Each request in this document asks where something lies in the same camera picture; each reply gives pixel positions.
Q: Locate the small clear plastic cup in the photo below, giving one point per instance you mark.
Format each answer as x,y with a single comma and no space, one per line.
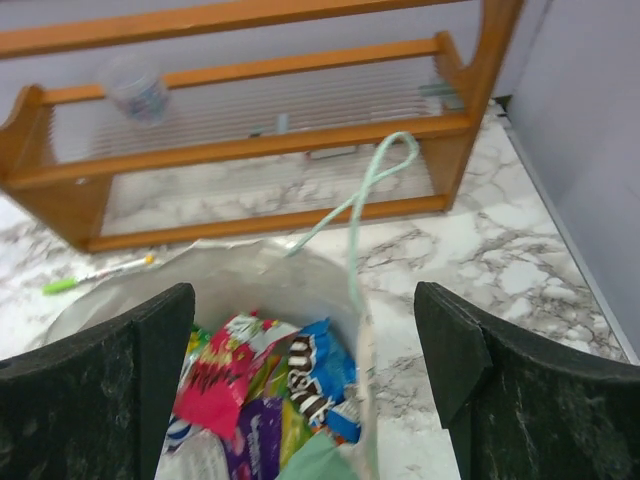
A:
136,87

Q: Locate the green capped marker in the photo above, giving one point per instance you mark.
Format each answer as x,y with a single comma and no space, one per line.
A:
72,282

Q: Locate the green paper bag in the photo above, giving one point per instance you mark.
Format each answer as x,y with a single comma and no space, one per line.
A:
270,280

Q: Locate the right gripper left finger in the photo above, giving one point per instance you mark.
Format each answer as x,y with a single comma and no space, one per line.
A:
96,404

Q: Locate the orange wooden rack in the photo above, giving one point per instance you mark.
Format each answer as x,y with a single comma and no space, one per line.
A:
252,147

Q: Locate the green yellow snack packet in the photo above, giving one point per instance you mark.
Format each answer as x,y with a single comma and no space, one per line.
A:
269,381

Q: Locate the red snack packet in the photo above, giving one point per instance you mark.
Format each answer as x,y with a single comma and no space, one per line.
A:
217,384

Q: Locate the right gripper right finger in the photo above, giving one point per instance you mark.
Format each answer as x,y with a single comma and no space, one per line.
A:
520,406

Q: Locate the blue m&m snack packet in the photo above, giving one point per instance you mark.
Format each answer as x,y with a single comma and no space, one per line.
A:
322,382

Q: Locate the purple snack packet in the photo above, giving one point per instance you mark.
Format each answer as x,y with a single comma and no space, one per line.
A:
253,452

